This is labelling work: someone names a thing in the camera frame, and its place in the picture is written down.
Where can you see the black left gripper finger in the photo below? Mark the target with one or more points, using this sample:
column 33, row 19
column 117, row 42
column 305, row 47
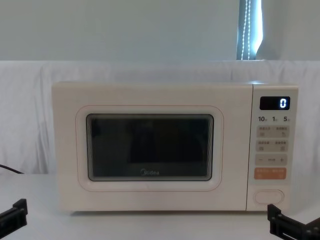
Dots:
column 20, row 211

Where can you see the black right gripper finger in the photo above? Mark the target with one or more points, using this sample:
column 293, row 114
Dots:
column 275, row 218

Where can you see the oven control panel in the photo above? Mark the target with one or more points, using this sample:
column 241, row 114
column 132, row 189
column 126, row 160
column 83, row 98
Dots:
column 272, row 152

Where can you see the cream microwave oven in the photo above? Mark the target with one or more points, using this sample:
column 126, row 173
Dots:
column 155, row 97

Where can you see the white curtain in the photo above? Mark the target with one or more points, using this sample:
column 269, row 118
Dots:
column 100, row 30

